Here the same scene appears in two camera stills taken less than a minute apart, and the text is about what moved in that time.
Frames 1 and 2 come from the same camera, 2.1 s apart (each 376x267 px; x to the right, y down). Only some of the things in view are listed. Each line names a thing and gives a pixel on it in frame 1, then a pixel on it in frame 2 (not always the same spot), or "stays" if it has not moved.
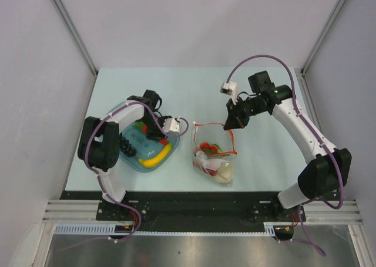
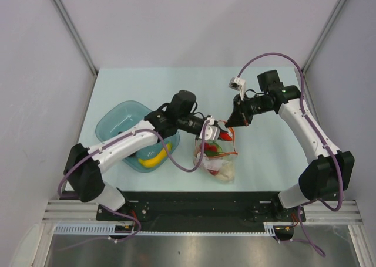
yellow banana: [154, 161] stays
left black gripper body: [154, 131] to [188, 123]
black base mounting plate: [194, 210] stays
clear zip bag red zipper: [214, 151] stays
